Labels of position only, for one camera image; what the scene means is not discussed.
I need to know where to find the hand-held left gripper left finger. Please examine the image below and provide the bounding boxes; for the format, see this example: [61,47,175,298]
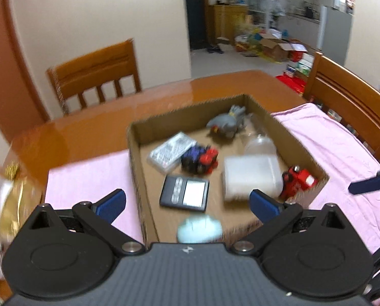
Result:
[19,189,146,256]

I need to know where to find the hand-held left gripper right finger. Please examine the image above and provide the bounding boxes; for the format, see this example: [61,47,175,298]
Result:
[231,189,361,254]

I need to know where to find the white bottle green label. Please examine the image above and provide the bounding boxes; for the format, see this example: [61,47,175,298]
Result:
[222,155,284,202]

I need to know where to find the clear plastic jar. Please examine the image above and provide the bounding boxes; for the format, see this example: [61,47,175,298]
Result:
[241,113,278,157]

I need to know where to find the light blue plastic gadget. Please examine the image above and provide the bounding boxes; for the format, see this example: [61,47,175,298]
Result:
[176,214,224,243]

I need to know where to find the black digital timer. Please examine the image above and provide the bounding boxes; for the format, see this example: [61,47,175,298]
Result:
[160,175,210,213]

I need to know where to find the black and red toy car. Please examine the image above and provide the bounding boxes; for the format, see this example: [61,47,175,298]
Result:
[180,145,220,176]

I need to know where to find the pink cloth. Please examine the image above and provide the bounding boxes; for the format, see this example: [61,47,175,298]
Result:
[45,102,380,256]

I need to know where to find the clear plastic case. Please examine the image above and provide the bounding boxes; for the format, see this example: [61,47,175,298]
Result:
[148,132,197,174]

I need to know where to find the wooden chair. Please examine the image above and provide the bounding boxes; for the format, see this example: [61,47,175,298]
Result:
[46,38,142,117]
[303,51,380,163]

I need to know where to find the grey plush toy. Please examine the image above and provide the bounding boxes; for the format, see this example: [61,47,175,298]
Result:
[206,105,248,139]

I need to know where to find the gold foil bag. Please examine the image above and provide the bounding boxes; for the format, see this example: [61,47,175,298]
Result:
[0,162,44,239]

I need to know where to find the red floor packets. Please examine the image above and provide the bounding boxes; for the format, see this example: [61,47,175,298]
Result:
[275,73,307,95]

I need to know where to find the white refrigerator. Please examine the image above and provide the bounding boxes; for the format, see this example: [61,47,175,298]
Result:
[317,5,356,61]

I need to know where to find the open cardboard floor box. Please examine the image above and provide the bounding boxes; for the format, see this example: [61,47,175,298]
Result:
[259,33,308,62]

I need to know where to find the wooden cabinet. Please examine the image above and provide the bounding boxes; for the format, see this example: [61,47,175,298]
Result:
[208,4,249,47]

